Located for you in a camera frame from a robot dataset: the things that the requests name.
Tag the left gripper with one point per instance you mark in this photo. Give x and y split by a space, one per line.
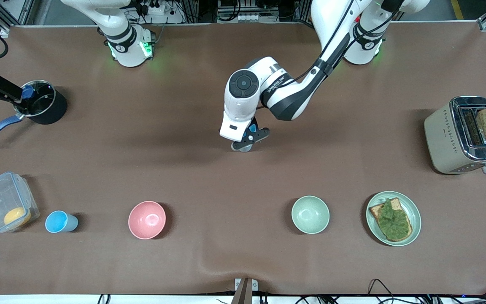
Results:
254 122

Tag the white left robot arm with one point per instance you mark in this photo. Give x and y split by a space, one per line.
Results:
238 101

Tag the glass lid with blue knob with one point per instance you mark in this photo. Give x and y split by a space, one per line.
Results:
42 99

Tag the green bowl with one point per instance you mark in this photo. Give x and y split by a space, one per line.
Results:
310 214

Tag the yellow round food piece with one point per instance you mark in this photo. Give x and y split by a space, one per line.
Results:
17 216

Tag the pink bowl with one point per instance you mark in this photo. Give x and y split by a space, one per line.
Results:
147 220

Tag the bread slice under lettuce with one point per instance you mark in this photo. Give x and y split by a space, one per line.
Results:
376 210

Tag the white power strip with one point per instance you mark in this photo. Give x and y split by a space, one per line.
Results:
155 9

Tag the green lettuce leaf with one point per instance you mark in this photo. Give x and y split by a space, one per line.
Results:
395 223

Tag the green plate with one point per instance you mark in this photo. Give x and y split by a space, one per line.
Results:
415 219

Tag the beige and chrome toaster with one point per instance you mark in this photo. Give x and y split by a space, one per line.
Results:
445 139

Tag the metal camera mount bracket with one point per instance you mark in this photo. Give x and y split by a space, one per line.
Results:
244 291

